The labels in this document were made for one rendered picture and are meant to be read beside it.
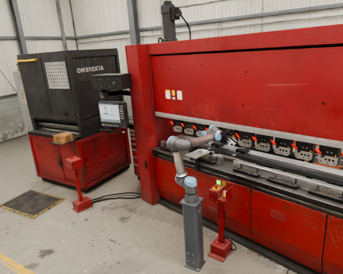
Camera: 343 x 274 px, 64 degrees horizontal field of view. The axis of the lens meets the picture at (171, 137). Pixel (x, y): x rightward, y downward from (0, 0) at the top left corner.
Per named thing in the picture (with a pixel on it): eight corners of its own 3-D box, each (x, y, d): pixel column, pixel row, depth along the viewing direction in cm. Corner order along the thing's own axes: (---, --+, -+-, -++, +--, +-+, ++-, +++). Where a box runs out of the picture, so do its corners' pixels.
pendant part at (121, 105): (100, 126, 391) (97, 101, 380) (106, 124, 401) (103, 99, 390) (126, 129, 369) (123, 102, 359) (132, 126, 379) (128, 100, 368)
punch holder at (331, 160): (317, 162, 242) (319, 144, 237) (320, 159, 248) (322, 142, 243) (336, 166, 232) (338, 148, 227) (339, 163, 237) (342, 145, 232)
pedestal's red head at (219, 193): (208, 200, 293) (208, 185, 288) (215, 193, 305) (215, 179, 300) (226, 205, 281) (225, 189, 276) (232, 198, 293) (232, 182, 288)
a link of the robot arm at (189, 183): (189, 195, 262) (189, 182, 258) (182, 190, 273) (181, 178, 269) (200, 191, 268) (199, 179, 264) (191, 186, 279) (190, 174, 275)
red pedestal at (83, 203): (71, 209, 421) (61, 158, 397) (86, 201, 438) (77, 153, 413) (77, 213, 407) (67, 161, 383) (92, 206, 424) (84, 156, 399)
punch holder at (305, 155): (294, 157, 256) (295, 140, 251) (298, 154, 262) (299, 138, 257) (311, 161, 246) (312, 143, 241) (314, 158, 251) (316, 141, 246)
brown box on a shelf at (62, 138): (49, 143, 420) (47, 135, 416) (63, 138, 441) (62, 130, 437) (62, 145, 404) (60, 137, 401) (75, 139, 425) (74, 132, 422)
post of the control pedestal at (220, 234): (218, 242, 309) (217, 199, 293) (220, 240, 313) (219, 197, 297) (222, 244, 305) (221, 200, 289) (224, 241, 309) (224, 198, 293)
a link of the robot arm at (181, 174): (183, 191, 273) (172, 141, 253) (175, 185, 285) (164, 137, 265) (193, 185, 278) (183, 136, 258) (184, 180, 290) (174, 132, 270)
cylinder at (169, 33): (159, 42, 351) (155, 2, 337) (173, 42, 368) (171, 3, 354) (178, 41, 328) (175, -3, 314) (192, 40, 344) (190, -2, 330)
